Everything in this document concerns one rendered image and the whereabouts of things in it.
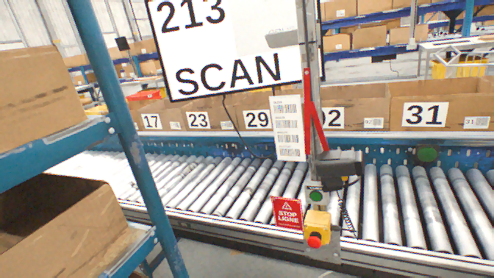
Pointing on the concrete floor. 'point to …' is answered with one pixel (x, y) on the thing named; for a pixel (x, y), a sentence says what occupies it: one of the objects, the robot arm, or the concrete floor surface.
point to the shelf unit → (138, 157)
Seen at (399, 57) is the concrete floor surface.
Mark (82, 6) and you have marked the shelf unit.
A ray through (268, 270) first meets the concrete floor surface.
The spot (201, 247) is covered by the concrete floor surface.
